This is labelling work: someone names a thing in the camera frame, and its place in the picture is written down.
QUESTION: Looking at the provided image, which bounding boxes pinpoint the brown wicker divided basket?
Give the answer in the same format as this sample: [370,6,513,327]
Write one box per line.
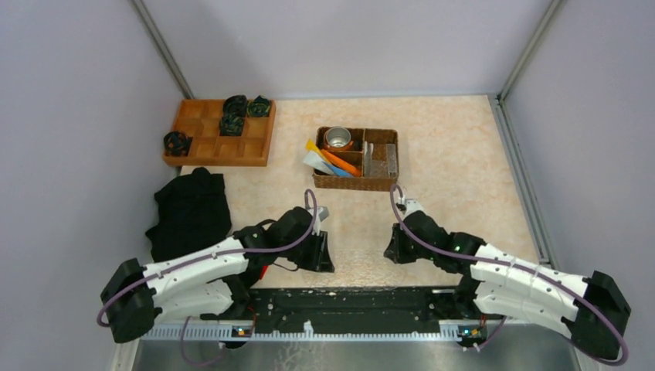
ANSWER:
[312,127,399,192]

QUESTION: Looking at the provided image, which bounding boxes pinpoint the clear textured plastic tray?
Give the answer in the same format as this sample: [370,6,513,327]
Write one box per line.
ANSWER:
[327,249,406,287]

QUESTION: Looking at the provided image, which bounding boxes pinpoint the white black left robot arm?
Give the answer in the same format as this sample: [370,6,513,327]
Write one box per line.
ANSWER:
[96,206,334,343]

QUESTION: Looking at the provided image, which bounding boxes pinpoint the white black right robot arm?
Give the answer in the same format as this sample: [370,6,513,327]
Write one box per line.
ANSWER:
[384,211,631,363]

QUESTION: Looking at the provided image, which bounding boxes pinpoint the orange toothbrush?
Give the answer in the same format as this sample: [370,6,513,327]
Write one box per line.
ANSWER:
[321,149,361,177]

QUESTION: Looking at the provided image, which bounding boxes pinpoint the white toothpaste tube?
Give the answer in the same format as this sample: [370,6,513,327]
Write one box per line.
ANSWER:
[302,151,335,175]

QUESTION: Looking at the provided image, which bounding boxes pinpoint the orange wooden compartment tray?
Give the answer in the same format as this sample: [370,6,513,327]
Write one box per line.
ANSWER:
[161,99,277,167]

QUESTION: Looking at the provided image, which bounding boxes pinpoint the metal cup orange base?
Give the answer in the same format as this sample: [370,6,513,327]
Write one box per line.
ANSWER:
[324,127,353,151]

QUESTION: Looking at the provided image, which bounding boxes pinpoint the black cloth pile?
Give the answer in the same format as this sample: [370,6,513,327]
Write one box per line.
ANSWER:
[145,167,232,262]

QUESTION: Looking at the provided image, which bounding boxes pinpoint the black patterned rolled sock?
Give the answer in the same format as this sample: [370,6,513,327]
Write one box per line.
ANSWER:
[219,115,245,137]

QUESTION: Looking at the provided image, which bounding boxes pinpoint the black green rolled sock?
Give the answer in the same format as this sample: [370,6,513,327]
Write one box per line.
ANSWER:
[246,95,272,118]

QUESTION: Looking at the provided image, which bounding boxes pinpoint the black orange rolled sock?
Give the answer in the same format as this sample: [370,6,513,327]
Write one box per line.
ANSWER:
[163,131,193,157]

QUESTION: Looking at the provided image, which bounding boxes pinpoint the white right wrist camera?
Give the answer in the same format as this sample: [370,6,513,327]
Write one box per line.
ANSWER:
[396,197,424,218]

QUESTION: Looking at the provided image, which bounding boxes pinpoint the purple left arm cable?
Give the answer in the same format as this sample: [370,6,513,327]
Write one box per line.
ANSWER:
[97,189,319,368]

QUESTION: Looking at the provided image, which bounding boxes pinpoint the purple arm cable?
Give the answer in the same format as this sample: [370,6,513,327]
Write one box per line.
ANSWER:
[97,189,319,368]
[389,184,630,367]

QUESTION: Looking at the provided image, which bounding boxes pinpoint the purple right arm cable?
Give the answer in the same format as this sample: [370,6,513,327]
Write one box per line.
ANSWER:
[389,184,630,367]

